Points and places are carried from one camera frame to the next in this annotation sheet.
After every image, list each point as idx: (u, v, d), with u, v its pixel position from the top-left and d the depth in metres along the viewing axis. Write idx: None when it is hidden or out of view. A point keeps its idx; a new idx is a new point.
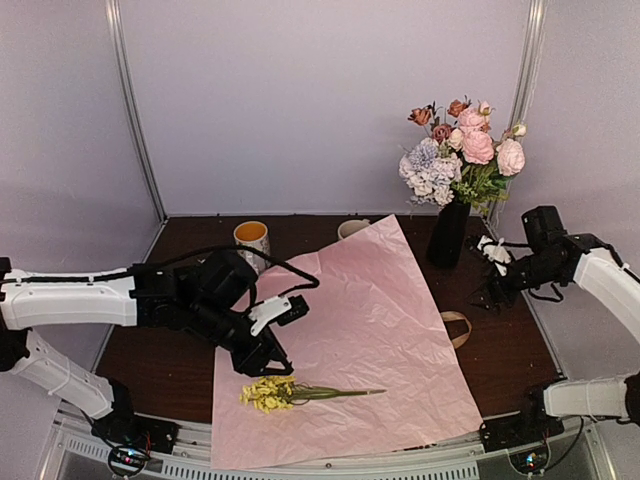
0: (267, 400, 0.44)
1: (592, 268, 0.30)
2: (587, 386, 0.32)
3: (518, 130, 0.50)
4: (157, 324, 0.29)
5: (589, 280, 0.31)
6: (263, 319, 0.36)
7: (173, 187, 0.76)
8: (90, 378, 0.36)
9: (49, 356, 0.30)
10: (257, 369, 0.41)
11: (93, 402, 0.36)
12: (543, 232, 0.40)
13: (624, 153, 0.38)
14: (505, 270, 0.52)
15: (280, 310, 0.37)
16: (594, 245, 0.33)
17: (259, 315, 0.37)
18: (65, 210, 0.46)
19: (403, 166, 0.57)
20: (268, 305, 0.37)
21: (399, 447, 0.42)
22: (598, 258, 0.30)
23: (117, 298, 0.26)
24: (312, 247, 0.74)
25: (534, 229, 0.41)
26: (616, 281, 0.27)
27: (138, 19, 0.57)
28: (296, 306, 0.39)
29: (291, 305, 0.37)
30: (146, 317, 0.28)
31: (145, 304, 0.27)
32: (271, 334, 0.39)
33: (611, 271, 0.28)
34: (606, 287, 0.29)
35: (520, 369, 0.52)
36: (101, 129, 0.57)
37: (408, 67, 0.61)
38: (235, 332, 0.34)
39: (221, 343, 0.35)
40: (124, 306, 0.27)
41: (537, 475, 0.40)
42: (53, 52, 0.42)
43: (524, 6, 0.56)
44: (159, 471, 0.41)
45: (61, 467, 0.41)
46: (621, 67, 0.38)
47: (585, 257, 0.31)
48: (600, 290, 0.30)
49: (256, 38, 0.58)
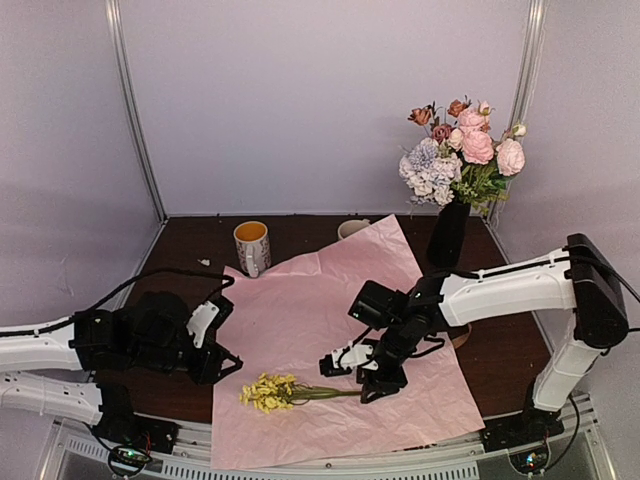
0: (267, 400, 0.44)
1: (456, 303, 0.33)
2: (554, 368, 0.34)
3: (518, 130, 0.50)
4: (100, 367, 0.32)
5: (461, 313, 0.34)
6: (201, 332, 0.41)
7: (173, 187, 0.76)
8: (70, 388, 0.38)
9: (21, 382, 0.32)
10: (216, 375, 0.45)
11: (80, 411, 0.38)
12: (384, 312, 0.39)
13: (625, 152, 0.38)
14: (375, 364, 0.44)
15: (214, 317, 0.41)
16: (428, 287, 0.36)
17: (195, 329, 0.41)
18: (65, 209, 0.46)
19: (403, 166, 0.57)
20: (200, 317, 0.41)
21: (399, 447, 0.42)
22: (451, 292, 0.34)
23: (58, 348, 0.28)
24: (312, 247, 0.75)
25: (373, 313, 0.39)
26: (489, 291, 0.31)
27: (138, 19, 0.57)
28: (223, 307, 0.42)
29: (218, 307, 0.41)
30: (88, 361, 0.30)
31: (84, 351, 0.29)
32: (211, 341, 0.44)
33: (472, 290, 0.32)
34: (482, 302, 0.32)
35: (520, 369, 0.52)
36: (101, 128, 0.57)
37: (408, 67, 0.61)
38: (184, 352, 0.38)
39: (173, 368, 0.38)
40: (67, 354, 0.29)
41: (537, 475, 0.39)
42: (52, 51, 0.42)
43: (524, 5, 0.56)
44: (159, 471, 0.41)
45: (61, 466, 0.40)
46: (621, 66, 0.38)
47: (445, 302, 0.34)
48: (475, 310, 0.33)
49: (256, 38, 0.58)
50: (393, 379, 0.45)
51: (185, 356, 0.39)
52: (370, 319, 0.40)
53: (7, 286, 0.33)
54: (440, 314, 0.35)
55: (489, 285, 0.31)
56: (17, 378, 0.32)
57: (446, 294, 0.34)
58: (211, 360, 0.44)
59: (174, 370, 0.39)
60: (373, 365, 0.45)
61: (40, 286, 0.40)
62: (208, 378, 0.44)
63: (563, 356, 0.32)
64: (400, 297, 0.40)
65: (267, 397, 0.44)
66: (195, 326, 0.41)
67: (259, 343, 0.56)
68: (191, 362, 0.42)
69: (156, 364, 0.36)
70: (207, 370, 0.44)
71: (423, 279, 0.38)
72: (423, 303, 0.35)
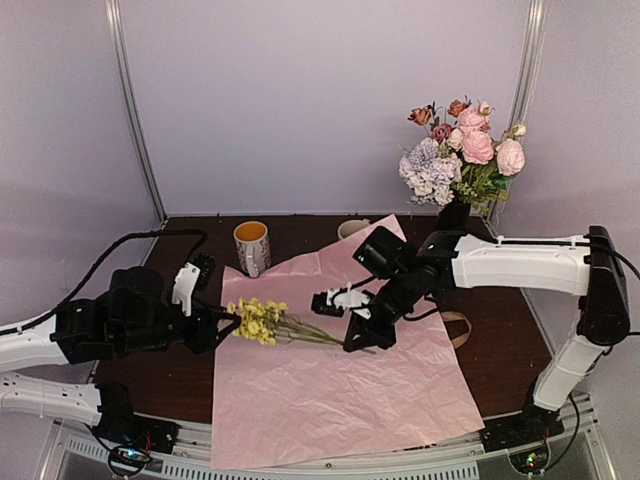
0: (249, 325, 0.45)
1: (469, 263, 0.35)
2: (556, 367, 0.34)
3: (518, 130, 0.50)
4: (91, 359, 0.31)
5: (470, 275, 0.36)
6: (186, 300, 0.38)
7: (173, 187, 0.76)
8: (69, 390, 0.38)
9: (19, 386, 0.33)
10: (214, 340, 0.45)
11: (77, 411, 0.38)
12: (390, 261, 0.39)
13: (625, 151, 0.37)
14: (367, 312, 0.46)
15: (195, 285, 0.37)
16: (444, 240, 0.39)
17: (180, 296, 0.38)
18: (64, 209, 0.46)
19: (404, 166, 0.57)
20: (182, 283, 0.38)
21: (399, 447, 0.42)
22: (467, 252, 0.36)
23: (39, 343, 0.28)
24: (312, 247, 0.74)
25: (379, 260, 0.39)
26: (503, 258, 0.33)
27: (138, 19, 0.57)
28: (204, 266, 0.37)
29: (199, 267, 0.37)
30: (74, 354, 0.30)
31: (67, 344, 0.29)
32: (204, 305, 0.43)
33: (490, 253, 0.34)
34: (495, 268, 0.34)
35: (520, 369, 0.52)
36: (101, 127, 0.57)
37: (408, 67, 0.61)
38: (175, 325, 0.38)
39: (169, 343, 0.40)
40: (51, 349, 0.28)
41: (537, 475, 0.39)
42: (51, 51, 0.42)
43: (524, 6, 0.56)
44: (159, 471, 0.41)
45: (61, 467, 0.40)
46: (621, 65, 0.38)
47: (458, 260, 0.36)
48: (486, 274, 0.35)
49: (256, 39, 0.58)
50: (383, 334, 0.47)
51: (176, 329, 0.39)
52: (373, 266, 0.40)
53: (7, 286, 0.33)
54: (451, 271, 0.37)
55: (507, 253, 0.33)
56: (16, 382, 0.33)
57: (461, 255, 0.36)
58: (205, 326, 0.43)
59: (171, 343, 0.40)
60: (366, 312, 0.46)
61: (40, 286, 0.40)
62: (204, 346, 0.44)
63: (564, 351, 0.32)
64: (410, 246, 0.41)
65: (257, 311, 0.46)
66: (179, 294, 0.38)
67: (259, 343, 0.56)
68: (187, 332, 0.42)
69: (150, 346, 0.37)
70: (203, 337, 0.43)
71: (439, 235, 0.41)
72: (437, 255, 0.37)
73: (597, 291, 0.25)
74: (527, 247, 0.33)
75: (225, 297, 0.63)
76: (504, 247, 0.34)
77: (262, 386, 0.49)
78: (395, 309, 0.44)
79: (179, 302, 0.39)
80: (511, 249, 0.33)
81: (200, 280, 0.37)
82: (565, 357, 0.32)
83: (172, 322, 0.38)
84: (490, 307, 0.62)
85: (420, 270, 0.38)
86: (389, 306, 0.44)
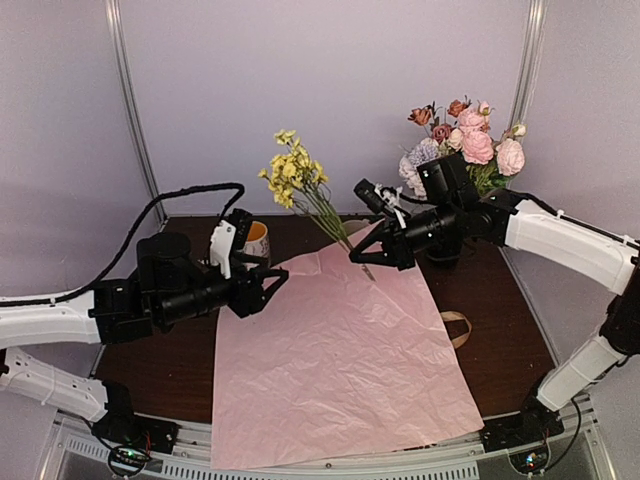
0: (285, 170, 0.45)
1: (525, 225, 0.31)
2: (571, 366, 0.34)
3: (518, 130, 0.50)
4: (126, 338, 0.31)
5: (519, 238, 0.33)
6: (224, 260, 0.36)
7: (173, 188, 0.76)
8: (78, 382, 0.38)
9: (31, 368, 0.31)
10: (260, 300, 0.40)
11: (84, 406, 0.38)
12: (454, 188, 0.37)
13: (626, 150, 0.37)
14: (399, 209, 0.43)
15: (233, 243, 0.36)
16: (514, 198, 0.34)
17: (218, 258, 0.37)
18: (65, 208, 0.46)
19: (405, 166, 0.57)
20: (218, 244, 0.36)
21: (399, 448, 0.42)
22: (528, 212, 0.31)
23: (75, 316, 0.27)
24: (312, 247, 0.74)
25: (440, 183, 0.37)
26: (558, 230, 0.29)
27: (139, 20, 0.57)
28: (241, 225, 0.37)
29: (234, 225, 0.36)
30: (107, 333, 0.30)
31: (104, 321, 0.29)
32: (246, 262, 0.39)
33: (551, 220, 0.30)
34: (549, 239, 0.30)
35: (520, 369, 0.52)
36: (101, 127, 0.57)
37: (407, 67, 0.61)
38: (211, 287, 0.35)
39: (211, 307, 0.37)
40: (89, 324, 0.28)
41: (537, 475, 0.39)
42: (52, 52, 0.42)
43: (524, 6, 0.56)
44: (159, 471, 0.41)
45: (61, 466, 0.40)
46: (621, 65, 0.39)
47: (514, 219, 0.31)
48: (537, 243, 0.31)
49: (256, 39, 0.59)
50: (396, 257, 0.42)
51: (215, 293, 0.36)
52: (431, 186, 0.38)
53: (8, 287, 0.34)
54: (504, 228, 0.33)
55: (567, 226, 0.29)
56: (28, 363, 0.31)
57: (520, 211, 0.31)
58: (249, 286, 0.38)
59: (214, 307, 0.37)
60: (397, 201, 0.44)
61: (40, 286, 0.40)
62: (260, 303, 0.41)
63: (582, 353, 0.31)
64: (475, 192, 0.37)
65: (305, 157, 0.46)
66: (216, 256, 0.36)
67: (259, 343, 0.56)
68: (231, 293, 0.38)
69: (191, 312, 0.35)
70: (250, 297, 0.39)
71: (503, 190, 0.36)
72: (497, 206, 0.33)
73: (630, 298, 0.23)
74: (586, 230, 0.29)
75: None
76: (563, 221, 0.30)
77: (262, 386, 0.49)
78: (432, 237, 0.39)
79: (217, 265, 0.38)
80: (570, 224, 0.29)
81: (236, 237, 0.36)
82: (581, 359, 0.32)
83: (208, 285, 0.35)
84: (491, 307, 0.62)
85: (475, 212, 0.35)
86: (429, 229, 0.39)
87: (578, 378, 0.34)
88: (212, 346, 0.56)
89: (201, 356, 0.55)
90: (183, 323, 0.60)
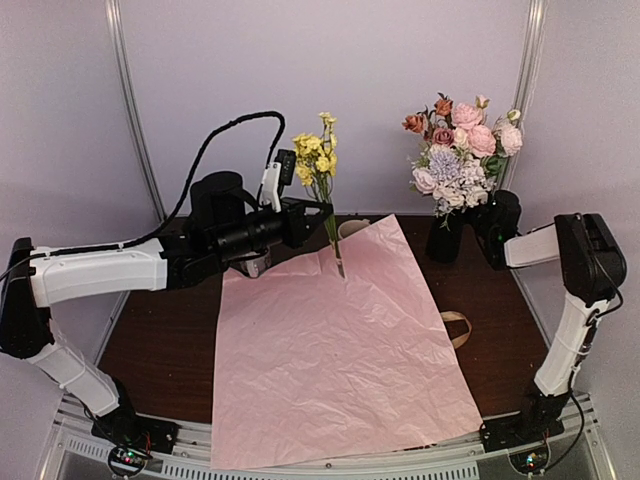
0: (313, 143, 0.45)
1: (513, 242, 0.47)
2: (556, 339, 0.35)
3: (514, 115, 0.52)
4: (198, 279, 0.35)
5: (514, 255, 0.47)
6: (275, 199, 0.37)
7: (172, 188, 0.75)
8: (101, 371, 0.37)
9: (68, 344, 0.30)
10: (311, 232, 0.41)
11: (100, 399, 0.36)
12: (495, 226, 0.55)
13: (626, 150, 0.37)
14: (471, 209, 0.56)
15: (279, 182, 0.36)
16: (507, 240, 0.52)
17: (269, 197, 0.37)
18: (65, 208, 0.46)
19: (427, 181, 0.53)
20: (267, 184, 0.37)
21: (399, 447, 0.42)
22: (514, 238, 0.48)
23: (143, 260, 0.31)
24: (311, 247, 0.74)
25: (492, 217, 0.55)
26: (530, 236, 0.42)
27: (138, 21, 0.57)
28: (284, 161, 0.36)
29: (280, 163, 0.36)
30: (175, 278, 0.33)
31: (174, 263, 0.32)
32: (296, 199, 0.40)
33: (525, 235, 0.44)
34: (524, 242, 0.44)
35: (520, 370, 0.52)
36: (101, 126, 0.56)
37: (408, 66, 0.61)
38: (263, 226, 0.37)
39: (264, 245, 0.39)
40: (155, 267, 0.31)
41: (537, 475, 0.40)
42: (52, 54, 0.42)
43: (524, 7, 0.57)
44: (159, 471, 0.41)
45: (61, 467, 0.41)
46: (621, 66, 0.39)
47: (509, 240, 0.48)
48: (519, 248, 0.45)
49: (256, 40, 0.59)
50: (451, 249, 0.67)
51: (268, 229, 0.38)
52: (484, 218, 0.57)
53: None
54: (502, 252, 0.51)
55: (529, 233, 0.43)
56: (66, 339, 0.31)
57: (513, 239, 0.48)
58: (299, 216, 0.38)
59: (266, 245, 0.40)
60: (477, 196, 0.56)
61: None
62: (310, 233, 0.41)
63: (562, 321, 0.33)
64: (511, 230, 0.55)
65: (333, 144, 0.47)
66: (267, 196, 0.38)
67: (259, 343, 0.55)
68: (285, 228, 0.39)
69: (246, 249, 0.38)
70: (302, 229, 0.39)
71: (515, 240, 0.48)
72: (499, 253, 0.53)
73: (567, 243, 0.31)
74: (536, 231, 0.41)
75: (225, 297, 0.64)
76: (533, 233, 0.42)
77: (262, 386, 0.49)
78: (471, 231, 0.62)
79: (268, 204, 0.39)
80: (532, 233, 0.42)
81: (283, 175, 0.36)
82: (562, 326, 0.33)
83: (261, 222, 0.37)
84: (490, 307, 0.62)
85: (491, 248, 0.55)
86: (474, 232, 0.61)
87: (566, 351, 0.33)
88: (212, 346, 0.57)
89: (201, 356, 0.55)
90: (182, 324, 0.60)
